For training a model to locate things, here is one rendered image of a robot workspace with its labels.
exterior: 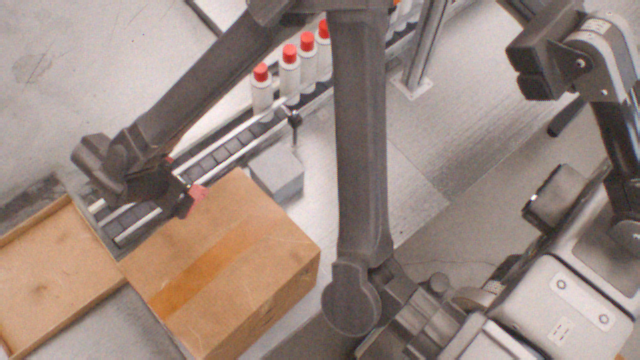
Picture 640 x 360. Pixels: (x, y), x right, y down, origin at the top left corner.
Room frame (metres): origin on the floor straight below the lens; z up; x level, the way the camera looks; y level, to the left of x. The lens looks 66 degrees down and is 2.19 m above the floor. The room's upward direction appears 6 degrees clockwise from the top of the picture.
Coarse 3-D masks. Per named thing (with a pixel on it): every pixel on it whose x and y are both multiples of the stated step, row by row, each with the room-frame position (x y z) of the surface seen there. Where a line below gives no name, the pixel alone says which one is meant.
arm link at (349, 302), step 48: (336, 0) 0.45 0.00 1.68; (384, 0) 0.47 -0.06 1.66; (336, 48) 0.42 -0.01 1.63; (384, 48) 0.43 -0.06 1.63; (336, 96) 0.38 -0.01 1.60; (384, 96) 0.39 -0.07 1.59; (336, 144) 0.34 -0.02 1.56; (384, 144) 0.34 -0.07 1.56; (384, 192) 0.29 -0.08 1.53; (384, 240) 0.25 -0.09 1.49; (336, 288) 0.18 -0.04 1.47
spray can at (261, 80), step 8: (264, 64) 0.77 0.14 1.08; (256, 72) 0.75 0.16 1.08; (264, 72) 0.75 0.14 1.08; (256, 80) 0.75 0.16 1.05; (264, 80) 0.75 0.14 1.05; (272, 80) 0.76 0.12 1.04; (256, 88) 0.74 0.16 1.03; (264, 88) 0.74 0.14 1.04; (272, 88) 0.76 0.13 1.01; (256, 96) 0.74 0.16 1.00; (264, 96) 0.74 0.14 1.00; (272, 96) 0.76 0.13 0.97; (256, 104) 0.74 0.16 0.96; (264, 104) 0.74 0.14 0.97; (256, 112) 0.74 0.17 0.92; (272, 112) 0.76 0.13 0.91; (264, 120) 0.74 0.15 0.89
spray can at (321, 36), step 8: (320, 24) 0.90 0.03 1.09; (320, 32) 0.89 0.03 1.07; (320, 40) 0.89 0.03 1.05; (328, 40) 0.89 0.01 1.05; (320, 48) 0.88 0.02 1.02; (328, 48) 0.88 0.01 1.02; (320, 56) 0.88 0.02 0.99; (328, 56) 0.88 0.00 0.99; (320, 64) 0.88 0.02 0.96; (328, 64) 0.88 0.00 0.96; (320, 80) 0.88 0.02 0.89
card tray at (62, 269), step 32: (32, 224) 0.43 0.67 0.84; (64, 224) 0.44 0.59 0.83; (0, 256) 0.34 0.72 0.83; (32, 256) 0.35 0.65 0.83; (64, 256) 0.36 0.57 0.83; (96, 256) 0.37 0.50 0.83; (0, 288) 0.27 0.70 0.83; (32, 288) 0.28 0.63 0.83; (64, 288) 0.28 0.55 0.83; (96, 288) 0.29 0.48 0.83; (0, 320) 0.20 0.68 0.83; (32, 320) 0.20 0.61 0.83; (64, 320) 0.21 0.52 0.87
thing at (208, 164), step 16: (400, 32) 1.07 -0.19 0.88; (304, 96) 0.83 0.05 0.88; (224, 128) 0.72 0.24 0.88; (256, 128) 0.72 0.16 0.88; (272, 128) 0.74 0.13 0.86; (208, 144) 0.67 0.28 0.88; (240, 144) 0.67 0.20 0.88; (176, 160) 0.61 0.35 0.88; (208, 160) 0.62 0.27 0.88; (224, 160) 0.63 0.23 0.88; (192, 176) 0.58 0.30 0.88; (112, 208) 0.47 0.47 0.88; (144, 208) 0.48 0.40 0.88; (112, 224) 0.44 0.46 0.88; (128, 224) 0.44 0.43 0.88
